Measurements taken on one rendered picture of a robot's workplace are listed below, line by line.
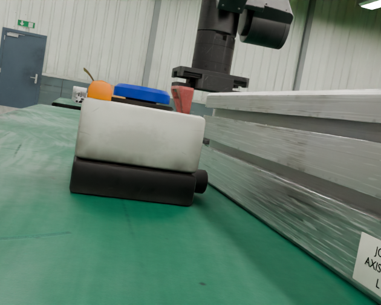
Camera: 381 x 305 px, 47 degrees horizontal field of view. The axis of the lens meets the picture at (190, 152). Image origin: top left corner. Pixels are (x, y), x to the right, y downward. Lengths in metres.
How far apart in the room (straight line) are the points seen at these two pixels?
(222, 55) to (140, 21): 11.08
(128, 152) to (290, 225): 0.11
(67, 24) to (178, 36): 2.77
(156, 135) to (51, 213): 0.09
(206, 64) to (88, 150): 0.37
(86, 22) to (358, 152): 11.41
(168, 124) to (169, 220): 0.07
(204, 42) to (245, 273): 0.48
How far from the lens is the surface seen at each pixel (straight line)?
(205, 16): 0.64
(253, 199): 0.30
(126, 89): 0.30
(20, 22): 11.59
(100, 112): 0.28
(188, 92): 0.61
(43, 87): 11.46
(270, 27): 0.66
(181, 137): 0.28
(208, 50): 0.63
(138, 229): 0.22
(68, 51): 11.52
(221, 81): 0.62
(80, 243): 0.19
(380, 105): 0.20
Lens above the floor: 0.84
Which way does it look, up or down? 5 degrees down
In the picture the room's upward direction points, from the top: 10 degrees clockwise
